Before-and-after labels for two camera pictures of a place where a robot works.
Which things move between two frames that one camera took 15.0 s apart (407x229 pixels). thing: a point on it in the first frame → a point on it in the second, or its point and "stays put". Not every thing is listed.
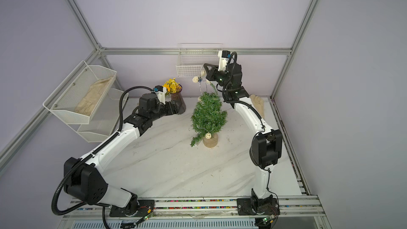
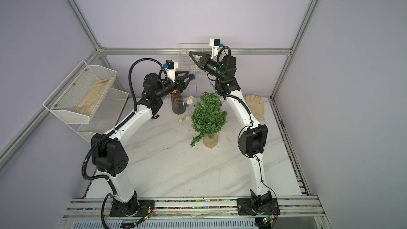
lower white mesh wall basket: x=106 y=120 stays put
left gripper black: x=175 y=109 → x=180 y=85
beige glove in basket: x=87 y=105 stays put
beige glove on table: x=258 y=104 stays put
